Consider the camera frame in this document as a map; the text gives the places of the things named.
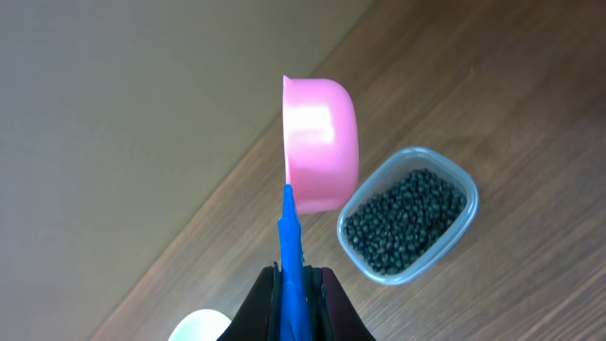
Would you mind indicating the clear plastic container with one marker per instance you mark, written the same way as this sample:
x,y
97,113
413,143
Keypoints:
x,y
391,172

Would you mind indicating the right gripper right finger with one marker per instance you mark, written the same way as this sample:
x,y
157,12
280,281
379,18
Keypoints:
x,y
332,315

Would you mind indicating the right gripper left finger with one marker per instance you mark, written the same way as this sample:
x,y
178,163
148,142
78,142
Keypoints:
x,y
257,319

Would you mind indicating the white bowl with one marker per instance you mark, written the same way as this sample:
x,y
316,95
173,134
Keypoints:
x,y
201,325

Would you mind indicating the black beans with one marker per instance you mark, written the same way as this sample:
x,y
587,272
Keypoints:
x,y
393,229

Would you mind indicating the pink scoop with blue handle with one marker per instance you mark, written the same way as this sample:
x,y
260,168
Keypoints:
x,y
321,156

